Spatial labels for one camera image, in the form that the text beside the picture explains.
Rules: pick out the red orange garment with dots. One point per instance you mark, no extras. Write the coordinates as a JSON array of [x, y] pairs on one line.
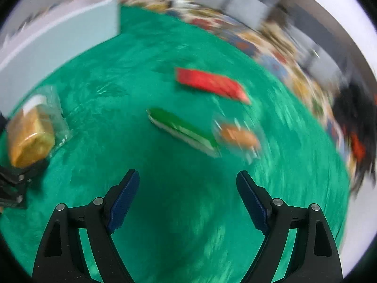
[[358, 147]]

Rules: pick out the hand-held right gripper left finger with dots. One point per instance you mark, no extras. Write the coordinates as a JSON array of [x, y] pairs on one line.
[[123, 203]]

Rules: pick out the pale blue box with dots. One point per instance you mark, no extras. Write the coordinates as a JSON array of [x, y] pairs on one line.
[[59, 35]]

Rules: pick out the green snack packet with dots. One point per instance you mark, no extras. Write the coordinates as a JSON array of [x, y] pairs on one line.
[[182, 129]]

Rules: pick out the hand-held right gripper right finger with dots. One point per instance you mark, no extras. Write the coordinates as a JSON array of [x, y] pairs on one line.
[[253, 203]]

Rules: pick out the black and orange jackets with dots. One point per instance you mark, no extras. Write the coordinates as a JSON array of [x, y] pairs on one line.
[[359, 109]]

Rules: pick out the red snack packet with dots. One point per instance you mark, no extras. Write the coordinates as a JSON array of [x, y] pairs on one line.
[[212, 84]]

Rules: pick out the floral bed sheet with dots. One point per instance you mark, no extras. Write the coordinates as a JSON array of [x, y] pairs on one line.
[[265, 44]]

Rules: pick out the green floral satin blanket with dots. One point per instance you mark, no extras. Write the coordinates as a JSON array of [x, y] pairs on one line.
[[176, 182]]

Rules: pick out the clear-wrapped sausage bun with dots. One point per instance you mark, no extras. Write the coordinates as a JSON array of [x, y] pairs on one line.
[[238, 137]]

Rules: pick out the clear-wrapped bread loaf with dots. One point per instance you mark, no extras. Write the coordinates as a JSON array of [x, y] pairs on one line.
[[31, 138]]

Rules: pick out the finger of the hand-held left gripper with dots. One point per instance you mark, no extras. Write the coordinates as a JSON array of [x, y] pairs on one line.
[[28, 172], [2, 122]]

